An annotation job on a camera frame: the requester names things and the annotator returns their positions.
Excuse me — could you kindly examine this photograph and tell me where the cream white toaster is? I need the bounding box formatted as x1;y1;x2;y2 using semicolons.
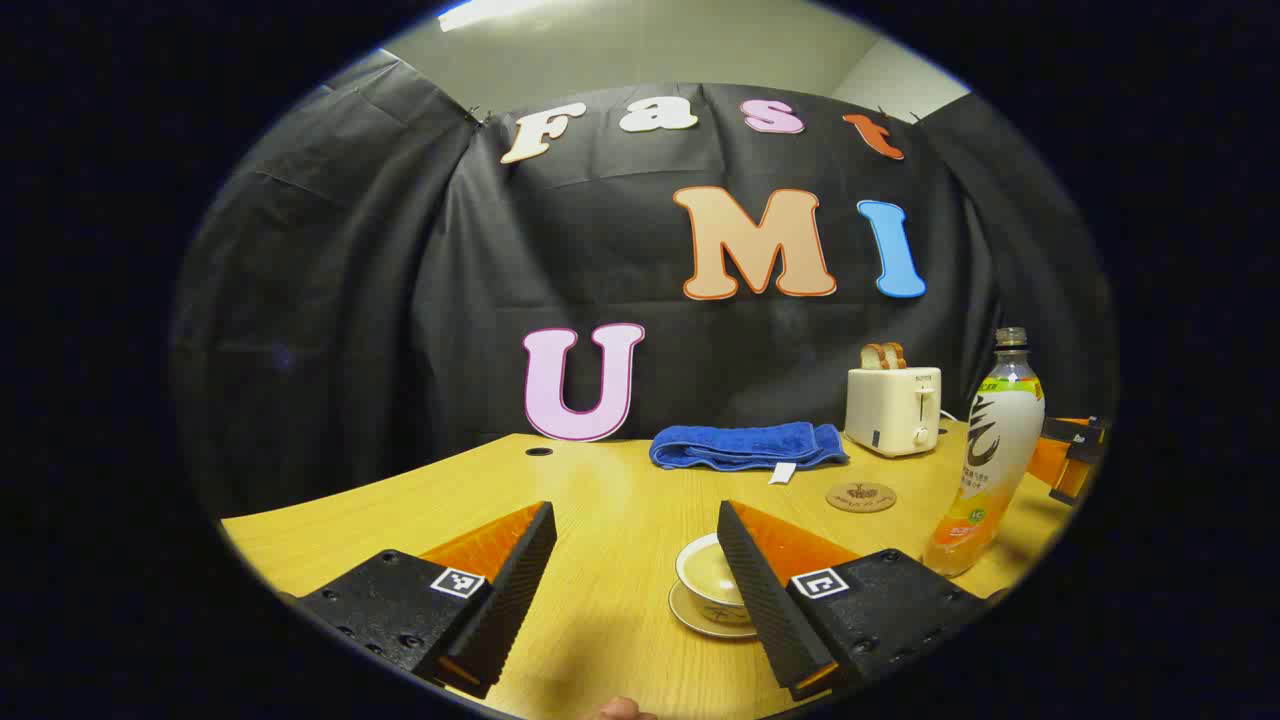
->
845;366;943;459

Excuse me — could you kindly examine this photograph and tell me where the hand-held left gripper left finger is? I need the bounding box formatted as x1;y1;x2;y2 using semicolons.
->
295;500;559;701

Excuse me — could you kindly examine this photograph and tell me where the black backdrop cloth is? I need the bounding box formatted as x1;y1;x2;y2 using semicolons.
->
170;48;1119;521

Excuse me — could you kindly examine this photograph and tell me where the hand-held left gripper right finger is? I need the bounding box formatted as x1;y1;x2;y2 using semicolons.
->
716;499;993;703

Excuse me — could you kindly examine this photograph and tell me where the white saucer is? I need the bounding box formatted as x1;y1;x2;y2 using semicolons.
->
668;580;761;641

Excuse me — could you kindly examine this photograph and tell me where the round brown coaster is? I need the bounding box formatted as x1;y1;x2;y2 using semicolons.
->
826;482;898;514

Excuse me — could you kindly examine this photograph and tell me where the blue folded towel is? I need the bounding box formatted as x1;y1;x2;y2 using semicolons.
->
649;421;849;486

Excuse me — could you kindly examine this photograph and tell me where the white teacup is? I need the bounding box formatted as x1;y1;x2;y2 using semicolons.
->
675;533;751;611

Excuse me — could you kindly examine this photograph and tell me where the plastic water bottle orange drink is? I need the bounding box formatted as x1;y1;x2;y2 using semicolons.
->
922;327;1047;579

